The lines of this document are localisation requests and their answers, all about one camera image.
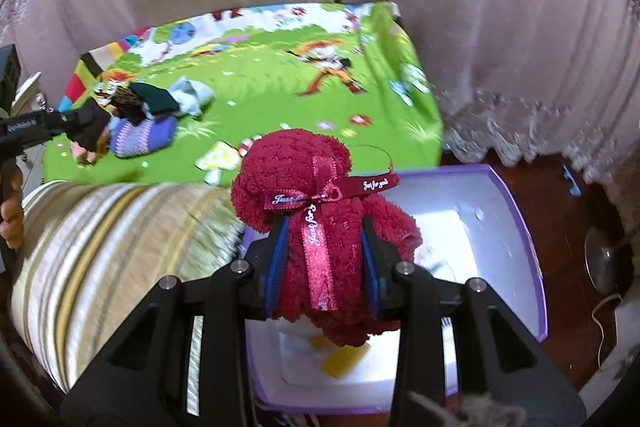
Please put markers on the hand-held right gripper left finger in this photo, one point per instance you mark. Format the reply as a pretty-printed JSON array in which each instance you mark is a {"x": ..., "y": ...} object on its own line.
[{"x": 276, "y": 267}]

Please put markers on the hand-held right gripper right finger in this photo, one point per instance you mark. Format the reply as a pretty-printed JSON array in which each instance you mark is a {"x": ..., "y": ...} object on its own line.
[{"x": 372, "y": 277}]

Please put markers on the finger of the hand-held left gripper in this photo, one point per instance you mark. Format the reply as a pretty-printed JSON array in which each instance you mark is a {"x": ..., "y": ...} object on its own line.
[{"x": 90, "y": 124}]

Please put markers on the brown cloth piece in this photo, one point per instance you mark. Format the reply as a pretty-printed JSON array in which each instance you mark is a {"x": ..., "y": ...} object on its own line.
[{"x": 95, "y": 154}]

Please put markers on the purple striped sock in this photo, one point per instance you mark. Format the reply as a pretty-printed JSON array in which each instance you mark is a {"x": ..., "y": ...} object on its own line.
[{"x": 142, "y": 137}]

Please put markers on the yellow sponge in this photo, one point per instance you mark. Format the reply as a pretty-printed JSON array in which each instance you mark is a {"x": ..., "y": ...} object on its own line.
[
  {"x": 346, "y": 359},
  {"x": 318, "y": 340}
]

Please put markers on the red plush bear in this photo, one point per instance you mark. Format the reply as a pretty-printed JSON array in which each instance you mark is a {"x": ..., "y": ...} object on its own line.
[{"x": 300, "y": 187}]

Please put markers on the light blue towel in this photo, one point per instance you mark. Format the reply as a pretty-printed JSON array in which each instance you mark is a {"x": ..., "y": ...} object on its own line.
[{"x": 192, "y": 99}]

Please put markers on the purple storage box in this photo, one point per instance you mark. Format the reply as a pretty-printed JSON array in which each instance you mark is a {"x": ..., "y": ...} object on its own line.
[{"x": 480, "y": 227}]

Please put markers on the person's left hand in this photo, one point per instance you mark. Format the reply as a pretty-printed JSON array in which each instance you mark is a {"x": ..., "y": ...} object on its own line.
[{"x": 12, "y": 227}]

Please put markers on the white carved dresser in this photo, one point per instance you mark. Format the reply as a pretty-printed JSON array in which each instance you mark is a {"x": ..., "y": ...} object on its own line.
[{"x": 30, "y": 93}]

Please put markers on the black white checked cloth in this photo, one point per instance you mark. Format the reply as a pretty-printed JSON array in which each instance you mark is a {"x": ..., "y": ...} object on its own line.
[{"x": 106, "y": 89}]

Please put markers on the dark brown patterned cloth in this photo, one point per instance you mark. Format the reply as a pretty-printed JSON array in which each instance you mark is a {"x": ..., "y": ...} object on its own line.
[{"x": 127, "y": 102}]

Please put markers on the dark green cloth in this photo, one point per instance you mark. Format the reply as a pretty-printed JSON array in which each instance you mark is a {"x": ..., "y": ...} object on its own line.
[{"x": 152, "y": 99}]

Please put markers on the green cartoon printed blanket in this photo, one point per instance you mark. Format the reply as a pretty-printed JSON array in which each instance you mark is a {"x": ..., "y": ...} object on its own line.
[{"x": 280, "y": 97}]

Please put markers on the small blue floor item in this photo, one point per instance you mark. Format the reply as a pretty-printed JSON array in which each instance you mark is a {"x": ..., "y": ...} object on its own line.
[{"x": 572, "y": 179}]

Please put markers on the metal floor stand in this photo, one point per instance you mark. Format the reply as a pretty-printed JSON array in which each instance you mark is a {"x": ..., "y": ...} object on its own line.
[{"x": 605, "y": 262}]

